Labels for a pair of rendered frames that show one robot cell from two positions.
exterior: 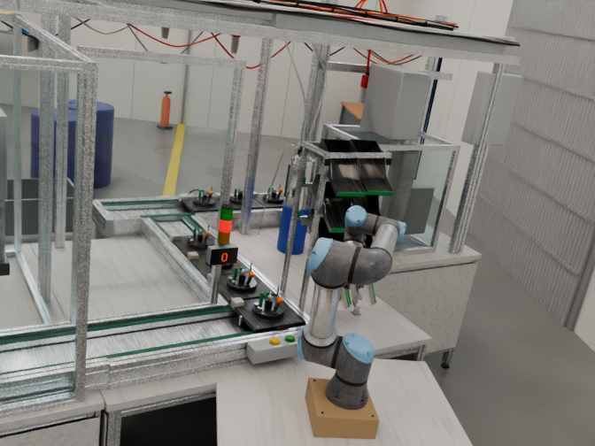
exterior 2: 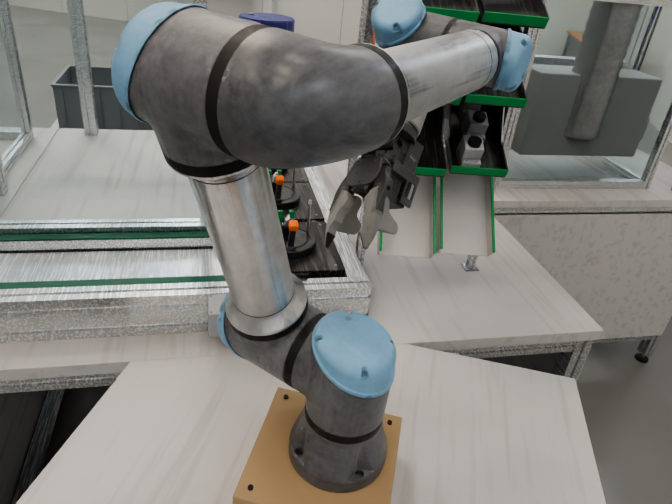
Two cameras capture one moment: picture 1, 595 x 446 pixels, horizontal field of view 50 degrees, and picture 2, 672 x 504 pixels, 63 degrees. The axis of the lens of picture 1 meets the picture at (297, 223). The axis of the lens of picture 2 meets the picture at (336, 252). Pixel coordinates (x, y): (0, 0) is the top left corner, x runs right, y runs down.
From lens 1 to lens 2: 1.57 m
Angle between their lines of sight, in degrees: 20
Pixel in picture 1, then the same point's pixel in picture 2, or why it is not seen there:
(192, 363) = (96, 319)
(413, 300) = (598, 259)
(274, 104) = not seen: hidden behind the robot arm
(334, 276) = (179, 128)
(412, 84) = not seen: outside the picture
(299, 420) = (229, 479)
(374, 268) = (291, 97)
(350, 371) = (322, 406)
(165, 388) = (28, 357)
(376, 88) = not seen: outside the picture
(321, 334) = (248, 308)
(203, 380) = (108, 354)
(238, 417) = (109, 446)
